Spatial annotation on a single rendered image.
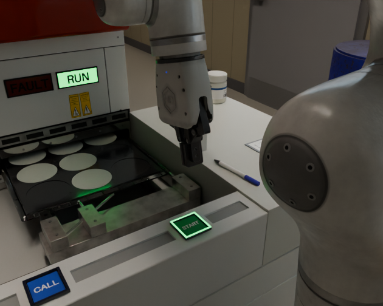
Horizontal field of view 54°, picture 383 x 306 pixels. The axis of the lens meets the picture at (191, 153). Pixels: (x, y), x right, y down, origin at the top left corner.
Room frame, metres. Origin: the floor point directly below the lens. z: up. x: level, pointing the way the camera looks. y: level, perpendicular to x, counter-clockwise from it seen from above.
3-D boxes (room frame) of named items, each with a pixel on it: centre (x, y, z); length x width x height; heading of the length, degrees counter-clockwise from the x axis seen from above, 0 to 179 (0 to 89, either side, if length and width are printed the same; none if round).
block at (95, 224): (0.66, 0.22, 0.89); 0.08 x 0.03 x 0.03; 34
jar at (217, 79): (1.22, -0.08, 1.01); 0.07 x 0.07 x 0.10
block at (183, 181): (0.79, 0.01, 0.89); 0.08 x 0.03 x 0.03; 34
